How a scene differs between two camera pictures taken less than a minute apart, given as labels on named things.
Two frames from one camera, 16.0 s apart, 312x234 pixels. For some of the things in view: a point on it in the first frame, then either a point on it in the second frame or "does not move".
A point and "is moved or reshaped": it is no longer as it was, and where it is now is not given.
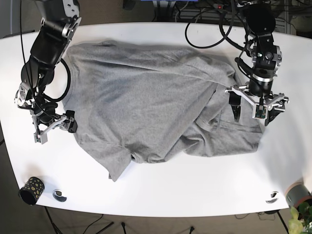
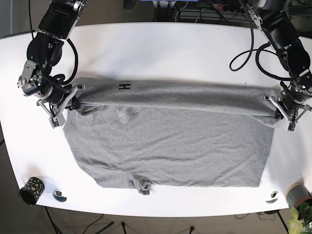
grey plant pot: (297, 193) does not move
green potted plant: (301, 221) does not move
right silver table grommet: (273, 198) does not move
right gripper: (260, 106) → (290, 105)
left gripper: (66, 122) → (60, 100)
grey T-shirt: (149, 103) is moved or reshaped
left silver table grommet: (57, 195) does not move
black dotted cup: (31, 190) does not move
